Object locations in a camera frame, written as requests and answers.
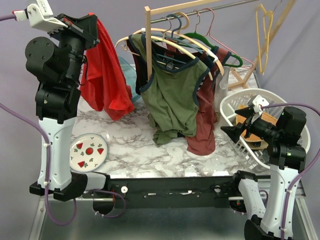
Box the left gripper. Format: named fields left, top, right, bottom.
left=45, top=13, right=98, bottom=85

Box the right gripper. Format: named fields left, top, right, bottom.
left=221, top=105, right=282, bottom=142

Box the red tank top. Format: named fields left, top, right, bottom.
left=80, top=20, right=134, bottom=121

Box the yellow hanger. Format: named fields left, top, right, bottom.
left=255, top=3, right=275, bottom=75

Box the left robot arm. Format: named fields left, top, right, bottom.
left=25, top=14, right=111, bottom=202

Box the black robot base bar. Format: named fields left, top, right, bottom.
left=84, top=172, right=271, bottom=216

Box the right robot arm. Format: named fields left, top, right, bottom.
left=221, top=106, right=307, bottom=240

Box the green tank top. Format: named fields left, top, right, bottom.
left=128, top=34, right=210, bottom=145

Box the dark maroon tank top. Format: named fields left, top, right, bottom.
left=126, top=40, right=148, bottom=95

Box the blue plastic hanger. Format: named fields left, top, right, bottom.
left=149, top=12, right=212, bottom=56

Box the cream wooden hanger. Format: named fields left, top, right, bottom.
left=114, top=11, right=225, bottom=81

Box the white laundry basket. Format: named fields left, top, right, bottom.
left=219, top=88, right=311, bottom=173

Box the white translucent garment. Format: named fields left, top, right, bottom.
left=213, top=66, right=230, bottom=113

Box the blue plastic tub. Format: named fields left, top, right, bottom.
left=118, top=56, right=141, bottom=103

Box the wooden clothes rack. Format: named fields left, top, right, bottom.
left=144, top=0, right=296, bottom=89

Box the watermelon pattern plate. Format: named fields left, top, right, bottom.
left=69, top=133, right=109, bottom=173

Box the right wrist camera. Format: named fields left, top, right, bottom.
left=247, top=94, right=270, bottom=113

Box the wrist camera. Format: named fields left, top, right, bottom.
left=247, top=94, right=270, bottom=113
left=12, top=0, right=68, bottom=33

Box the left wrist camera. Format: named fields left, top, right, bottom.
left=12, top=0, right=68, bottom=33

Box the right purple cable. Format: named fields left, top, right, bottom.
left=259, top=103, right=320, bottom=238

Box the purple cable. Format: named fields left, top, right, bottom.
left=259, top=103, right=320, bottom=238
left=0, top=13, right=77, bottom=226

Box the pink wire hanger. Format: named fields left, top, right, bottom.
left=202, top=7, right=254, bottom=70

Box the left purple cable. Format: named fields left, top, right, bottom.
left=0, top=13, right=77, bottom=226

